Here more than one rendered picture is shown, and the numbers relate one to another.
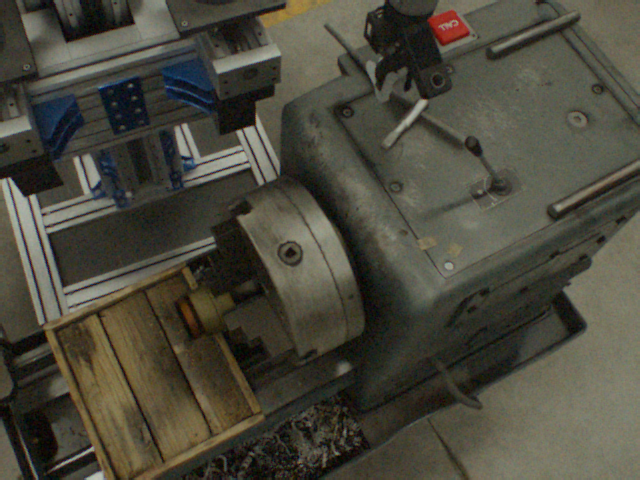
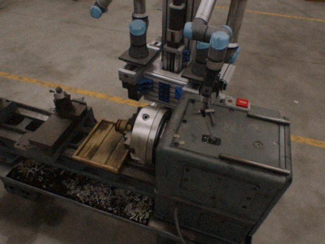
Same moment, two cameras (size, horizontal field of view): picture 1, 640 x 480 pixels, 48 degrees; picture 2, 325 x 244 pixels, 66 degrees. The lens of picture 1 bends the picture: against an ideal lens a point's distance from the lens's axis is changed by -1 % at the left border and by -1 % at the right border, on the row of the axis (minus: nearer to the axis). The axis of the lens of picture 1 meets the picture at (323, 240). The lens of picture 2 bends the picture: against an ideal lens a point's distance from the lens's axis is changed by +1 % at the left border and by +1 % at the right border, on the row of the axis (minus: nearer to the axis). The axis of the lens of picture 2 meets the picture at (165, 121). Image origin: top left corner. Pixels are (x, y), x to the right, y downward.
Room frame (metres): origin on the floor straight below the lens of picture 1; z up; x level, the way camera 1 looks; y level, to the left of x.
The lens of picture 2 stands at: (-0.01, -0.74, 2.10)
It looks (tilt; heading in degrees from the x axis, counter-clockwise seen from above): 45 degrees down; 53
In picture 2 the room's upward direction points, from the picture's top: 3 degrees clockwise
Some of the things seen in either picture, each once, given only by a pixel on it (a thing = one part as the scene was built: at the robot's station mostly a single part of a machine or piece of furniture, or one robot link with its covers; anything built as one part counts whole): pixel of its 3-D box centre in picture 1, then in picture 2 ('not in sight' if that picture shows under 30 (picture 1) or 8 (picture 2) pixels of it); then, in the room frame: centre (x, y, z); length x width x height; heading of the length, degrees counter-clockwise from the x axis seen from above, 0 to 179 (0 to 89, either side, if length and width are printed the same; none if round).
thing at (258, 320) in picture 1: (268, 334); (130, 141); (0.36, 0.07, 1.09); 0.12 x 0.11 x 0.05; 37
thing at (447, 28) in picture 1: (447, 28); (242, 103); (0.93, -0.16, 1.26); 0.06 x 0.06 x 0.02; 37
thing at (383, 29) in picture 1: (402, 24); (212, 77); (0.76, -0.06, 1.43); 0.09 x 0.08 x 0.12; 37
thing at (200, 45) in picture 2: not in sight; (206, 49); (1.06, 0.29, 1.33); 0.13 x 0.12 x 0.14; 124
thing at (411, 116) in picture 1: (404, 124); (202, 111); (0.70, -0.10, 1.27); 0.12 x 0.02 x 0.02; 150
